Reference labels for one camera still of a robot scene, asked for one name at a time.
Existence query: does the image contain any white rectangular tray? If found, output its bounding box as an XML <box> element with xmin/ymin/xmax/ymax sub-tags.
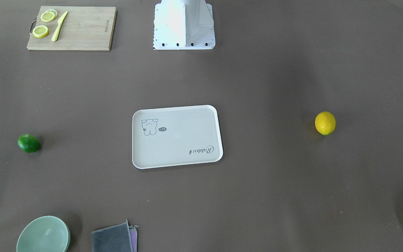
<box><xmin>132</xmin><ymin>105</ymin><xmax>224</xmax><ymax>169</ymax></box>

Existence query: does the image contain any bamboo cutting board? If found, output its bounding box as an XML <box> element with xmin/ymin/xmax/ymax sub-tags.
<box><xmin>27</xmin><ymin>5</ymin><xmax>117</xmax><ymax>51</ymax></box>

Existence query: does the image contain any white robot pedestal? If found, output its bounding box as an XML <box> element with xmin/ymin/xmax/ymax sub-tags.
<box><xmin>153</xmin><ymin>0</ymin><xmax>216</xmax><ymax>50</ymax></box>

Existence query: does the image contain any yellow plastic knife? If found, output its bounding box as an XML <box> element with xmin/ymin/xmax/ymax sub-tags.
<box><xmin>51</xmin><ymin>11</ymin><xmax>68</xmax><ymax>42</ymax></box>

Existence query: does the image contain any light green bowl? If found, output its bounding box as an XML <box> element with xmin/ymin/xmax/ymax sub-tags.
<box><xmin>16</xmin><ymin>216</ymin><xmax>70</xmax><ymax>252</ymax></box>

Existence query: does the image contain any yellow lemon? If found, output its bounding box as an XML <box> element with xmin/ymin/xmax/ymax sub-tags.
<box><xmin>314</xmin><ymin>111</ymin><xmax>336</xmax><ymax>136</ymax></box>

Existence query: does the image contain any green lime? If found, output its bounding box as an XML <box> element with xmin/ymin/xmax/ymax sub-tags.
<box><xmin>17</xmin><ymin>134</ymin><xmax>41</xmax><ymax>153</ymax></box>

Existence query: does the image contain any grey folded cloth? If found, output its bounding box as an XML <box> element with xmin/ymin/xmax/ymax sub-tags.
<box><xmin>92</xmin><ymin>220</ymin><xmax>133</xmax><ymax>252</ymax></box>

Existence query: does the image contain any purple cloth underneath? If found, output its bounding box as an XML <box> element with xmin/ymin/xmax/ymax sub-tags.
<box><xmin>129</xmin><ymin>225</ymin><xmax>139</xmax><ymax>252</ymax></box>

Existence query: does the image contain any upper lemon slice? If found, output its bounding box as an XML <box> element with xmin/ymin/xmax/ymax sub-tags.
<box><xmin>40</xmin><ymin>9</ymin><xmax>58</xmax><ymax>22</ymax></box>

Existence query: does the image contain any lower lemon slice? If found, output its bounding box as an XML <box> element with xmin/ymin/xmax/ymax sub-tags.
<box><xmin>32</xmin><ymin>25</ymin><xmax>49</xmax><ymax>38</ymax></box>

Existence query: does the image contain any lemon slice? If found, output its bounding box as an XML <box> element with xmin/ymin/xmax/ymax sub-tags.
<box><xmin>40</xmin><ymin>9</ymin><xmax>58</xmax><ymax>22</ymax></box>
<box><xmin>32</xmin><ymin>25</ymin><xmax>49</xmax><ymax>38</ymax></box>

